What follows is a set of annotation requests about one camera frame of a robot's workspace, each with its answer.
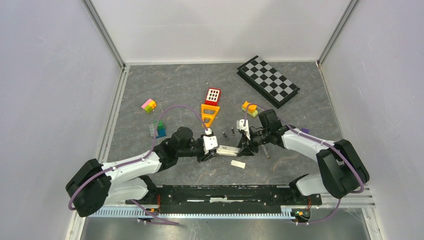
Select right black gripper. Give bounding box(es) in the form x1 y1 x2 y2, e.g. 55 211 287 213
236 128 270 157

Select white battery cover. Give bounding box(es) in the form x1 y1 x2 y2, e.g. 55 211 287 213
230 160 246 169

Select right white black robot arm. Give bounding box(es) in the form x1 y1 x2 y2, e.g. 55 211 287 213
236 109 370 204

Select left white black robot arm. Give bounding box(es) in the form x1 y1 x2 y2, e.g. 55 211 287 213
65 127 220 217

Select orange green toy block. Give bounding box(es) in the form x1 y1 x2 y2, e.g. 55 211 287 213
241 101 258 118

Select green blue grey blocks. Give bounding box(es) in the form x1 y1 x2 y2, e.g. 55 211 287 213
148 120 167 139

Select red white window block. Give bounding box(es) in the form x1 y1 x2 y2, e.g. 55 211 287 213
204 87 222 106

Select pink yellow green blocks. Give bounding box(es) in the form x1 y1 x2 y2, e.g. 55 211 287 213
141 98 157 113

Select black grey checkerboard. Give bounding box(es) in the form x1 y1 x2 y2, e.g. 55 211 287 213
237 55 300 109

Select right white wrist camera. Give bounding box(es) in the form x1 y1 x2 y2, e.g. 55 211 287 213
236 119 251 140

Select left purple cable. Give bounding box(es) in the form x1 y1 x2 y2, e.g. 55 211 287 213
67 105 210 227

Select purple cable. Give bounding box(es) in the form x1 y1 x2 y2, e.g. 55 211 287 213
244 103 365 226
67 105 210 227

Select orange triangular plastic frame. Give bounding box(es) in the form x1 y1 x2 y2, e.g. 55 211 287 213
200 104 220 128

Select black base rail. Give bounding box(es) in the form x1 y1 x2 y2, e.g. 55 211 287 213
137 184 323 214

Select white slotted cable duct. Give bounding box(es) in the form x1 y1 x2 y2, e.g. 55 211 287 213
90 205 295 220

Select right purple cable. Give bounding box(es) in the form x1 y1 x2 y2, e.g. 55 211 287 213
244 103 365 226

